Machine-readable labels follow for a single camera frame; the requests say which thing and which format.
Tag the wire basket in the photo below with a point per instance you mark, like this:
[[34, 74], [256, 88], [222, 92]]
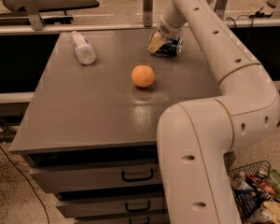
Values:
[[258, 169]]

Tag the middle drawer with black handle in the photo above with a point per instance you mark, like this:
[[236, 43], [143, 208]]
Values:
[[115, 205]]

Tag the clear bottle in basket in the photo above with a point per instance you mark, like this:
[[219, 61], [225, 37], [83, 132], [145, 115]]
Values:
[[238, 182]]

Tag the left metal bracket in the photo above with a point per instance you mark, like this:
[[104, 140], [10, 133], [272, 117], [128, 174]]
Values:
[[33, 15]]

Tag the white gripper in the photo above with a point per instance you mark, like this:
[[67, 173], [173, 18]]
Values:
[[163, 29]]

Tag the right metal bracket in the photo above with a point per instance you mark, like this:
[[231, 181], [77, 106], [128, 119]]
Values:
[[222, 0]]

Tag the drawer with black handle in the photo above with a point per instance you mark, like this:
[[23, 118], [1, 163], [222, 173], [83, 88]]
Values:
[[156, 218], [115, 205], [100, 175]]

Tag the grey drawer cabinet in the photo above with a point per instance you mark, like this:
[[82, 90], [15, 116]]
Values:
[[94, 113]]

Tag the black bench in background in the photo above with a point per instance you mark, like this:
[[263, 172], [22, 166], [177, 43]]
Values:
[[50, 11]]

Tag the middle metal bracket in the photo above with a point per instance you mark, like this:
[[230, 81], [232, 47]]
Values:
[[147, 12]]

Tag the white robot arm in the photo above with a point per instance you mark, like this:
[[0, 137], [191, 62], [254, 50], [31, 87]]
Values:
[[193, 136]]

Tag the blue pepsi can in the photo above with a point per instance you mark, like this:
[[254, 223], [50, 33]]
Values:
[[171, 47]]

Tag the top drawer with black handle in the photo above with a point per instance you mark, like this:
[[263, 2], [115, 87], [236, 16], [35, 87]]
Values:
[[100, 175]]

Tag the blue snack bag in basket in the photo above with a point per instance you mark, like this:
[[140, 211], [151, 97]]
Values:
[[248, 201]]

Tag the metal bracket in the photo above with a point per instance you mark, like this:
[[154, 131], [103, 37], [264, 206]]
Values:
[[147, 12], [33, 15], [222, 0]]

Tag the orange fruit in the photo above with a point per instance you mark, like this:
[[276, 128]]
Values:
[[143, 76]]

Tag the clear plastic water bottle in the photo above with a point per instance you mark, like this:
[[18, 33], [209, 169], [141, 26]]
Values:
[[83, 48]]

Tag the bottom drawer with black handle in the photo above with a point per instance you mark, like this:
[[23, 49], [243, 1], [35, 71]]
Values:
[[156, 218]]

